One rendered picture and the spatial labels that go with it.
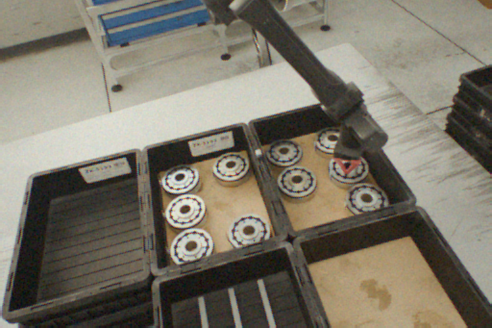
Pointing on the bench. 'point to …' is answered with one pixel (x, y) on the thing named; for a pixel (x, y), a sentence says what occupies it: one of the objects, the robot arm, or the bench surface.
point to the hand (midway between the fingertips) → (349, 164)
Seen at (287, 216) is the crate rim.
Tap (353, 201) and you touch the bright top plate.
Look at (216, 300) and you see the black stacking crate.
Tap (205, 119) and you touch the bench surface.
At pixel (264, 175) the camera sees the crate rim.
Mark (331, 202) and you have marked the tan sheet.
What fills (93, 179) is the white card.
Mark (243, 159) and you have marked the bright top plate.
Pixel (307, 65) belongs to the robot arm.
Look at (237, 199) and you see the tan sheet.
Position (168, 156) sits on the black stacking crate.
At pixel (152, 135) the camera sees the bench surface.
